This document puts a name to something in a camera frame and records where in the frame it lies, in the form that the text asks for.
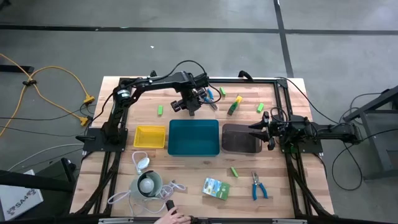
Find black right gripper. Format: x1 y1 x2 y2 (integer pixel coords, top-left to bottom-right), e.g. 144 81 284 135
248 111 296 151

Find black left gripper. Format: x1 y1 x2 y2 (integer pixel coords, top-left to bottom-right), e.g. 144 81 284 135
170 83 208 117

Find blue handled pliers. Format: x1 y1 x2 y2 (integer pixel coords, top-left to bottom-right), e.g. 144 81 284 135
203 88 218 111

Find green yellow crayon box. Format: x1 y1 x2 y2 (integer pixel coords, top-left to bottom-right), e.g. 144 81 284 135
227 95 244 116

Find blue handled hole punch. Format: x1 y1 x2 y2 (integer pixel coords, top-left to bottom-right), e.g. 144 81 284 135
251 170 269 201

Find carded pencil pack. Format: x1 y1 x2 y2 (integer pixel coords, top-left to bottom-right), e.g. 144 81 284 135
201 177 231 201

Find dark grey plastic tray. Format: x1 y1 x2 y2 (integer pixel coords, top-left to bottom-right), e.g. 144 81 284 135
221 123 263 154

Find teal plastic bin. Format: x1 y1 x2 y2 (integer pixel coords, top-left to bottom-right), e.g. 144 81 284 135
167 119 220 157

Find yellow plastic basket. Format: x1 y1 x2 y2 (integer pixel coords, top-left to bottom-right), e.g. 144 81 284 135
133 124 167 149

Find grey lamp with bulb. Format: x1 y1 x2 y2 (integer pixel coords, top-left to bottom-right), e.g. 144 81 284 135
129 170 164 200

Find person's hand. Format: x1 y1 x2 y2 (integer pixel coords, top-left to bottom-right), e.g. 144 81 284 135
153 213 192 224

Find black metal table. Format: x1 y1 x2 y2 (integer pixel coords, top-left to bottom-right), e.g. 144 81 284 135
343 84 398 182

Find black equipment stand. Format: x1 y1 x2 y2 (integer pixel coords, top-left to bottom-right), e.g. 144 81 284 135
0 157 78 194

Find black floor stand foot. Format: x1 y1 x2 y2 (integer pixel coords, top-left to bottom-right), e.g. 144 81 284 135
0 64 35 74

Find white cardboard box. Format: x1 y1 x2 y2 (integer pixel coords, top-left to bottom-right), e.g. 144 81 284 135
0 169 44 222

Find black aluminium frame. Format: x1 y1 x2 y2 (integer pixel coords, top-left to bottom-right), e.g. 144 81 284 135
70 76 335 220

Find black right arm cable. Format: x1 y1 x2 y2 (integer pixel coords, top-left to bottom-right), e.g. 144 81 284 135
275 76 340 124

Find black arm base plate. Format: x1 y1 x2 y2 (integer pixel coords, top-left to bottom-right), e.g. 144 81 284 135
76 127 129 153
279 129 324 154

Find white inline cord switch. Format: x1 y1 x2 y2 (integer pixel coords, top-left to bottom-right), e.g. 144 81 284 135
136 156 151 171

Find looped black floor cable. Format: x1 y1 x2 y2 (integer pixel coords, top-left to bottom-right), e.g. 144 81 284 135
331 129 398 191

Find white lamp cable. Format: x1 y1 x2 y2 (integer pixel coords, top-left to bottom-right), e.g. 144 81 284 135
107 151 187 216

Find silver rail bracket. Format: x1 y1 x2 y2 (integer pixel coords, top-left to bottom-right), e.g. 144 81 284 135
272 218 308 224
98 217 134 224

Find yellow extension cord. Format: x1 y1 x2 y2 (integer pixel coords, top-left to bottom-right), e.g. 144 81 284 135
0 52 96 138

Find black handle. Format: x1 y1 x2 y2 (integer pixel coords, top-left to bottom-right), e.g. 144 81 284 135
165 200 178 216

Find thin black floor cable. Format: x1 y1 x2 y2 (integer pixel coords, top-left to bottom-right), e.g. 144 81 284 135
0 125 86 138
0 102 97 122

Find white floor cable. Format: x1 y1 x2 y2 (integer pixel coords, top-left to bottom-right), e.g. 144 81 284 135
7 142 85 172

